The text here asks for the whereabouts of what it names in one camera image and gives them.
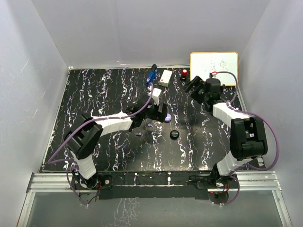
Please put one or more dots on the white whiteboard wooden frame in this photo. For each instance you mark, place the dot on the white whiteboard wooden frame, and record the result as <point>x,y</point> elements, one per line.
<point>225,64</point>

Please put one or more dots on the white rectangular box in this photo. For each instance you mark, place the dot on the white rectangular box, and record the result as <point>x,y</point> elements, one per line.
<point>165,78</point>

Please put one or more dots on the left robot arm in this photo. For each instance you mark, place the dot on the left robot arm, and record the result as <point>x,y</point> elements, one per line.
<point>84,135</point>

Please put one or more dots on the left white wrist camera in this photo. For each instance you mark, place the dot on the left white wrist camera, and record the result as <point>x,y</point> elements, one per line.
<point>155,94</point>

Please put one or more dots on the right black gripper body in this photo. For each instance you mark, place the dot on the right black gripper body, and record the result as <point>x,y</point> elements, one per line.
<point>200,95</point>

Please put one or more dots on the blue black stapler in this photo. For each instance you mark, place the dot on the blue black stapler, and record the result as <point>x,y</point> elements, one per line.
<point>151,75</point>

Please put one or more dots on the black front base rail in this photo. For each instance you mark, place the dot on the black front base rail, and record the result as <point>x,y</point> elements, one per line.
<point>200,185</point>

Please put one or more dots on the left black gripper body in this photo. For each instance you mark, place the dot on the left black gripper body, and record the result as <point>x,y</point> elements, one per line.
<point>153,114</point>

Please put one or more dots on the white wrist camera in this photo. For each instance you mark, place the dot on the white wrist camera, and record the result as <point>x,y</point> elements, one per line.
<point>155,94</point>
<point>213,74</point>

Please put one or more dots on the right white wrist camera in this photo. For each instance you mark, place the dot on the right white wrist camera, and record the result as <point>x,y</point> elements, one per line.
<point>213,74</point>

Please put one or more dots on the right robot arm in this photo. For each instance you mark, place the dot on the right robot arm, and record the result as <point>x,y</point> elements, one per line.
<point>247,133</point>

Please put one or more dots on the red emergency stop button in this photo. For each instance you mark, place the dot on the red emergency stop button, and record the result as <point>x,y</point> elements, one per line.
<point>183,76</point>

